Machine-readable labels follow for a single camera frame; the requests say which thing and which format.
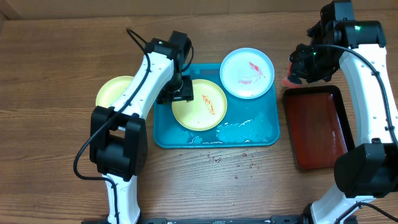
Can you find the red black sponge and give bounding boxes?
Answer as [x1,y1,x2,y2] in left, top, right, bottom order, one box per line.
[282,63,302,88]

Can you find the yellow plate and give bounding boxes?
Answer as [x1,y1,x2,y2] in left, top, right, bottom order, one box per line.
[172,79,228,131]
[96,76,134,108]

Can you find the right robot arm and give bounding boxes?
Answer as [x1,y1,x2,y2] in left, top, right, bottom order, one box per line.
[283,1,397,223]

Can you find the dark red black tray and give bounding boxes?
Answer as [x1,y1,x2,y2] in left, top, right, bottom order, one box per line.
[282,85,355,171]

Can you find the teal plastic tray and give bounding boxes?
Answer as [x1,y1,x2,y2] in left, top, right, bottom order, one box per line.
[152,63,280,149]

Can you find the light blue plate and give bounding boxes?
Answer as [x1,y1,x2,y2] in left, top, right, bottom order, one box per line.
[220,48,275,100]

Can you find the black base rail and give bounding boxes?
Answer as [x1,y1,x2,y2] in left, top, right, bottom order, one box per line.
[137,215,312,224]

